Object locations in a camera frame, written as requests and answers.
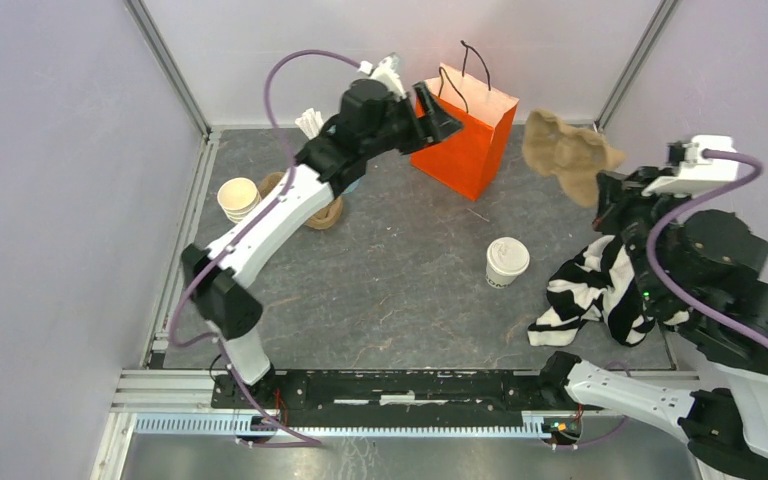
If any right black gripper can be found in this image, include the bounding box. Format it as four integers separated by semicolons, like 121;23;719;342
588;161;695;305

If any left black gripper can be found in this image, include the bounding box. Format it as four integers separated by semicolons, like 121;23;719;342
363;80;464;159

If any orange paper bag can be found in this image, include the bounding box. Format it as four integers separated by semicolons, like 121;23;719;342
411;61;519;201

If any brown cardboard cup carrier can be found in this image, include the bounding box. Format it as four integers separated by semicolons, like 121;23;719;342
522;109;626;208

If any white plastic cup lid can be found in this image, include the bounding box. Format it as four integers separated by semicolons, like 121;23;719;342
486;237;531;275

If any white paper coffee cup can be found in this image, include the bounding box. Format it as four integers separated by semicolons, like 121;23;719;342
485;256;530;289

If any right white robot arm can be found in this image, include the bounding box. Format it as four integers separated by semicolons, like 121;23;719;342
537;167;768;479

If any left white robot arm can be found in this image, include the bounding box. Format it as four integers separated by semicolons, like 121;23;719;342
181;79;463;408

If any black white striped cloth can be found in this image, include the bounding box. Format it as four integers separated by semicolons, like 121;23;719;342
527;235;656;347

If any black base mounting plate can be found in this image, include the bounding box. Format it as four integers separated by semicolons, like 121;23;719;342
250;369;583;430

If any stack of paper cups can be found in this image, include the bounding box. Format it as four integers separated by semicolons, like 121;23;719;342
216;177;262;224

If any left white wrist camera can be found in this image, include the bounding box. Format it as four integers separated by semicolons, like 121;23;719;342
357;53;408;100

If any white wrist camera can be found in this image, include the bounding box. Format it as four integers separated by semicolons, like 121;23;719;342
642;134;739;198
357;53;408;100

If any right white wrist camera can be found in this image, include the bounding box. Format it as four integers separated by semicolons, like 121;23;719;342
642;134;739;198

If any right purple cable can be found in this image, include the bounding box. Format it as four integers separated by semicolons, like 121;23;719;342
552;149;768;452

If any purple cable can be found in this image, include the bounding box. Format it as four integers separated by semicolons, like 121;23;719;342
552;149;768;452
166;48;365;449

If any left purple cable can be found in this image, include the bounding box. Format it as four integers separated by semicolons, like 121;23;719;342
166;48;365;449

